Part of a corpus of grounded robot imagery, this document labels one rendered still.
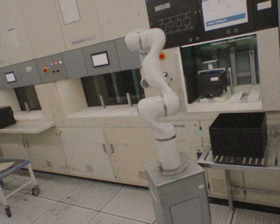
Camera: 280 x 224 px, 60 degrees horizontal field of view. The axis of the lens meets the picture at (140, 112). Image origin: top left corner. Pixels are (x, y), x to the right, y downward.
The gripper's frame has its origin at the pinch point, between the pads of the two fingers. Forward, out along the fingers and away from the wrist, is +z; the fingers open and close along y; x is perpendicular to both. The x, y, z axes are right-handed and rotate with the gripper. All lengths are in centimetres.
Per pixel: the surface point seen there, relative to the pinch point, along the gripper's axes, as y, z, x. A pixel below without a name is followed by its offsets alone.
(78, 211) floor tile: -99, -44, -120
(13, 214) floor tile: -173, -70, -120
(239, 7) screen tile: 61, 3, 37
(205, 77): 25.1, 28.0, -10.8
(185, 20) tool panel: 23.7, 2.5, 37.0
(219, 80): 36.8, 28.1, -14.4
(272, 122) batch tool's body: 75, 3, -43
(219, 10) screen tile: 48, 3, 38
